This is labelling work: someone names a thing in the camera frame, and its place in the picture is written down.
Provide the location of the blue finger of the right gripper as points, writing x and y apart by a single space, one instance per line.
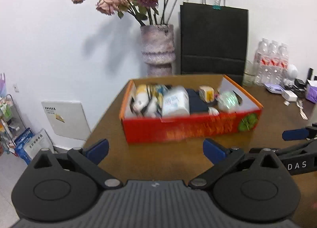
297 134

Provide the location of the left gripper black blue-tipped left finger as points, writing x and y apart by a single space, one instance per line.
86 162

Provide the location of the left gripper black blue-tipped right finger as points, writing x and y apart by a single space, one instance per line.
223 159

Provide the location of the red orange cardboard box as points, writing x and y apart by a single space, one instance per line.
150 130

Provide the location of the navy blue pouch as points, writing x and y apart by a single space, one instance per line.
196 104

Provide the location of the white yellow charger plug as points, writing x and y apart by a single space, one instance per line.
206 93

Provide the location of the clear plastic swab box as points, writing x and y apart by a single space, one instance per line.
176 102

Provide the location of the white yellow plush toy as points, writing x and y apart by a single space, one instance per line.
145 101

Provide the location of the white round jar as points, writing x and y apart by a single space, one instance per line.
213 111

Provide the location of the white charger adapter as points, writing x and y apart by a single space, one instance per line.
289 96

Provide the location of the purple case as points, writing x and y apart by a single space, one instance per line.
274 88

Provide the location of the blue white paper bags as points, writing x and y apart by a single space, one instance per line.
29 144

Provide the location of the white round lamp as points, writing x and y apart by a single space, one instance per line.
291 75

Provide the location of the clear glass cup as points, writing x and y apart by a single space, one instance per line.
249 74

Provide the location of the water bottle pack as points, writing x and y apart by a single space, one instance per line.
270 62

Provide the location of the black paper bag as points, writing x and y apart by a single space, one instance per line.
213 39

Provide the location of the purple ceramic vase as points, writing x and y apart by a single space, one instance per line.
158 49

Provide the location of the white wall panel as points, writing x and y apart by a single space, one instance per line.
67 119

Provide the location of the metal wire rack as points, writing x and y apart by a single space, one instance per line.
12 125

